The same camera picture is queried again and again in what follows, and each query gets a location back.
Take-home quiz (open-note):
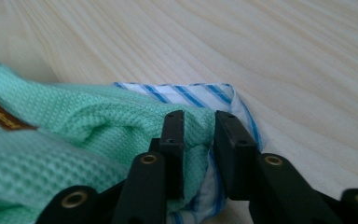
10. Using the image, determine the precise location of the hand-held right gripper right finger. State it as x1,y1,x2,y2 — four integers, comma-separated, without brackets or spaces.
213,109,261,202

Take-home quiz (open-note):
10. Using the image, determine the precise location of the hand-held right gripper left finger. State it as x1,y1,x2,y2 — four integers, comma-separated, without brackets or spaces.
149,109,186,201

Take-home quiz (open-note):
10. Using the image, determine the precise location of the mint green garment striped lining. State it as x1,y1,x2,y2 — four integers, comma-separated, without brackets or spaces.
0,52,264,224

